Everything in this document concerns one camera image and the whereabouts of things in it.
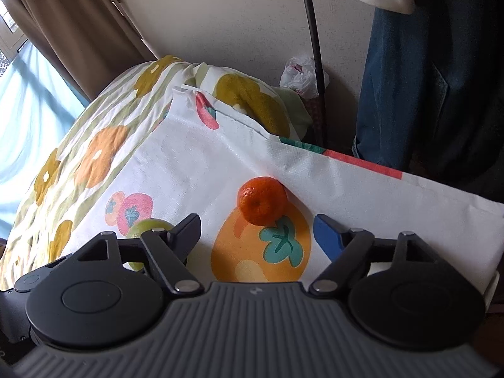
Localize green apple back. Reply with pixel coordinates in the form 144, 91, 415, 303
125, 217, 175, 272

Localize small tangerine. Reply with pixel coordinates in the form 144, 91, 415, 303
237, 177, 288, 226

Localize white fruit print cloth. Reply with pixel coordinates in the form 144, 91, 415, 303
98, 89, 503, 289

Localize floral striped duvet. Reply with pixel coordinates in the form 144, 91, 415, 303
1, 55, 313, 290

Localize dark blue jeans hanging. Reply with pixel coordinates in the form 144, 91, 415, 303
354, 0, 503, 202

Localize white plastic bag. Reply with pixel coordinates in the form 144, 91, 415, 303
279, 56, 319, 100

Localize light blue window cloth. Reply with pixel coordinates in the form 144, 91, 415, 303
1, 42, 90, 239

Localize brown curtain right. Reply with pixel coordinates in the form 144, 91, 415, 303
3, 0, 155, 100

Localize black coat rack pole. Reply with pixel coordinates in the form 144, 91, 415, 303
303, 0, 327, 145

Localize window frame with glass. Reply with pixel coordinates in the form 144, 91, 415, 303
0, 0, 27, 61

